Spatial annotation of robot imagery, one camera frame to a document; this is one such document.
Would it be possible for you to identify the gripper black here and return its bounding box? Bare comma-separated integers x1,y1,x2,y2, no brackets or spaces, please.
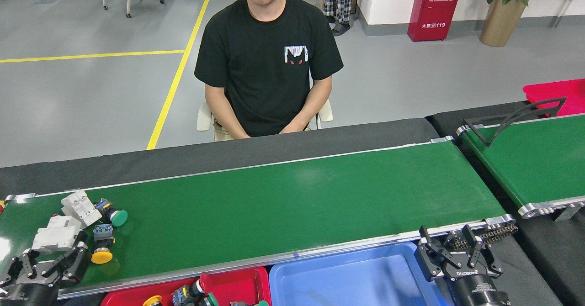
414,224,511,306
0,231,91,306

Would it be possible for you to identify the green conveyor belt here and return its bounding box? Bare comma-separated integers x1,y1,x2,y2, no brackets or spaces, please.
456,112,585,220
0,136,519,300

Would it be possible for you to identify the potted plant in gold pot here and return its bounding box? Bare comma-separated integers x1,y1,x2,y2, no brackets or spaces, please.
473,0,554,47

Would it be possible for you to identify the person's left hand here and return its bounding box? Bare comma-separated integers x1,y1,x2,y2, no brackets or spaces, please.
278,120,308,135

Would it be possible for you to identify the red plastic tray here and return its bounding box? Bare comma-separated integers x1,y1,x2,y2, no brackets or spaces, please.
101,266,272,306

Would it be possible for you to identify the red fire extinguisher box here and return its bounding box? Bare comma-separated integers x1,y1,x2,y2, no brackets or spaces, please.
407,0,466,42

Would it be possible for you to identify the grey office chair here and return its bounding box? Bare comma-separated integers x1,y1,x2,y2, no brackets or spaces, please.
197,98,334,133

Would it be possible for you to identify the black drive chain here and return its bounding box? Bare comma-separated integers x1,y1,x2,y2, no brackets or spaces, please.
446,224,519,252

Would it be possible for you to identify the white circuit breaker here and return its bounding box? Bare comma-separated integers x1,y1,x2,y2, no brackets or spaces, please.
31,214,88,255
60,190,103,229

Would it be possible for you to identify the black metal guide bracket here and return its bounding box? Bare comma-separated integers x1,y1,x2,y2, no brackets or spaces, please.
463,97,568,148

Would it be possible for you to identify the red push button switch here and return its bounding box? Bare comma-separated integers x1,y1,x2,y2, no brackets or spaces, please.
171,279,208,306

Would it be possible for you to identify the blue plastic tray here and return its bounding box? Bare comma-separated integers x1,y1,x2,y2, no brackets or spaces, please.
269,241,451,306

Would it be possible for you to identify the black table cover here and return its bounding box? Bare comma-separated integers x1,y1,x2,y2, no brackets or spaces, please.
0,118,441,199

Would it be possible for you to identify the person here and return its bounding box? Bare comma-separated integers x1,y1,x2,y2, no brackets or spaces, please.
321,0,359,37
194,0,344,141

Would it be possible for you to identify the red plastic bin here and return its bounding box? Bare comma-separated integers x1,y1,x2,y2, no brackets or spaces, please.
522,78,585,117

